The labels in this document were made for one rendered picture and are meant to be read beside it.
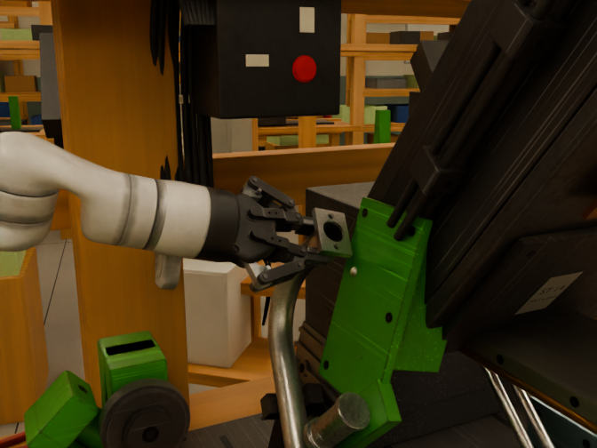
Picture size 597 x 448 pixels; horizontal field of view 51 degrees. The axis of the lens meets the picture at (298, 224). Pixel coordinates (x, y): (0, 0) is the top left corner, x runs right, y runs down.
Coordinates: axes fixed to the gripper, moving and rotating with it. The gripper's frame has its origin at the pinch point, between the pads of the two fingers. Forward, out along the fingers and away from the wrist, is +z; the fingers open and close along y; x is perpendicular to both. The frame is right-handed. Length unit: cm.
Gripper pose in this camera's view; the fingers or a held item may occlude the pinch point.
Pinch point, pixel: (314, 242)
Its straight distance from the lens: 70.5
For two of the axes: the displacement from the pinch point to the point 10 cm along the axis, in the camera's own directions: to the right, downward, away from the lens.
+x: -4.8, 5.0, 7.2
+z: 8.7, 1.6, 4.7
